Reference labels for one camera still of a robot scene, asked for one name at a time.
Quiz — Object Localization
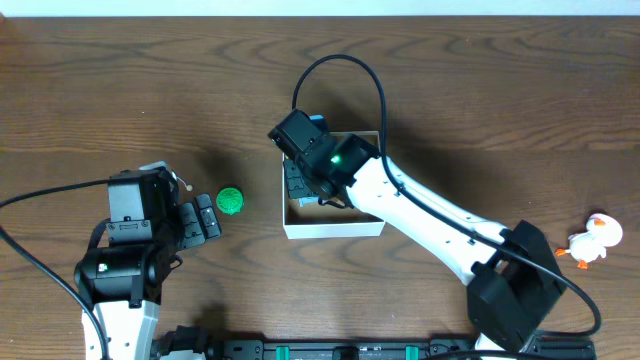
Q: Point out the right black cable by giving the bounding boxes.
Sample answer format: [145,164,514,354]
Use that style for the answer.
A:
[291,53,602,338]

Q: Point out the green lattice ball toy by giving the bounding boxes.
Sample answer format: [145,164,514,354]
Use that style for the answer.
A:
[216,187,244,215]

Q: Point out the white cardboard box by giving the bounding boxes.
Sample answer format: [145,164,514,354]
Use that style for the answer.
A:
[281,130,387,240]

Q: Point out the yellow grey toy truck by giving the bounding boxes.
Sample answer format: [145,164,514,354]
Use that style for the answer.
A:
[298,196,320,207]

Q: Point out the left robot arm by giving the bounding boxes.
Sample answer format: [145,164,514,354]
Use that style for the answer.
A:
[74,162,221,359]

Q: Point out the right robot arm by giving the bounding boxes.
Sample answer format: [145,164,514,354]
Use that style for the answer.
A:
[268,110,566,352]

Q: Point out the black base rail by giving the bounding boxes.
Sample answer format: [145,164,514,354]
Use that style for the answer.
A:
[149,324,597,360]

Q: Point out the white pink duck toy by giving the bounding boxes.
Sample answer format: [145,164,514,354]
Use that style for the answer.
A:
[555,213,624,270]

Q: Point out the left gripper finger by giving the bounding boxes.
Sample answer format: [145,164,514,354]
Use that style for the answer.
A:
[178,202,206,249]
[195,193,221,238]

